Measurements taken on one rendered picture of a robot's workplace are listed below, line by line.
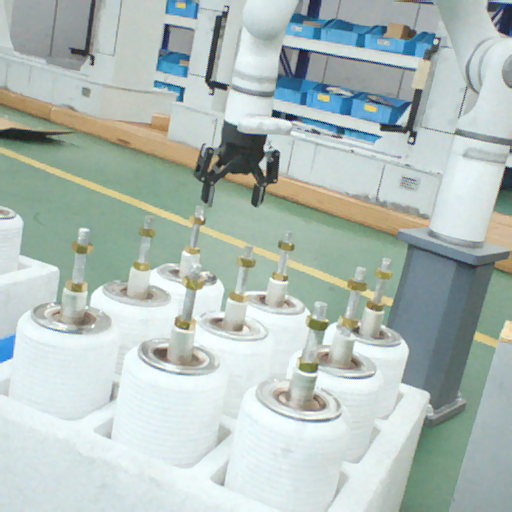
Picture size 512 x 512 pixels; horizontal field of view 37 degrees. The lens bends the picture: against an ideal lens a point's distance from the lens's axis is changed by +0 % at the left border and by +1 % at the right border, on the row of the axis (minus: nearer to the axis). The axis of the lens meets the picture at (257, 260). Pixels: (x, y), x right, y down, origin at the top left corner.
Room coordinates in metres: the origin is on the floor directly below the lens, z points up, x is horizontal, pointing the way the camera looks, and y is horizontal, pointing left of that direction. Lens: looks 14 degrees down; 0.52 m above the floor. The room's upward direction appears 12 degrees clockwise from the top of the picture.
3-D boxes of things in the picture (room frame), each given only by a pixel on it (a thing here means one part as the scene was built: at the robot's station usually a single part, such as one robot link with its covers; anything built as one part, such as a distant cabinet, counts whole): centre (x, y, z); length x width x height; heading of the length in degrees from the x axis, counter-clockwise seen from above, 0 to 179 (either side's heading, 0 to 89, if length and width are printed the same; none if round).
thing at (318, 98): (6.59, -0.40, 0.36); 0.50 x 0.38 x 0.21; 144
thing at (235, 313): (0.76, 0.01, 0.26); 0.02 x 0.02 x 0.03
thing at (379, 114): (6.34, -0.77, 0.36); 0.50 x 0.38 x 0.21; 144
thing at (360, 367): (0.71, -0.10, 0.25); 0.08 x 0.08 x 0.01
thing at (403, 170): (3.51, -0.19, 0.45); 1.45 x 0.57 x 0.74; 54
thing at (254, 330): (0.76, 0.01, 0.25); 0.08 x 0.08 x 0.01
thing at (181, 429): (0.64, 0.05, 0.16); 0.10 x 0.10 x 0.18
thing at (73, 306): (0.69, 0.16, 0.26); 0.02 x 0.02 x 0.03
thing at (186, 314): (0.64, 0.05, 0.30); 0.01 x 0.01 x 0.08; 2
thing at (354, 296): (0.71, -0.10, 0.31); 0.01 x 0.01 x 0.08; 16
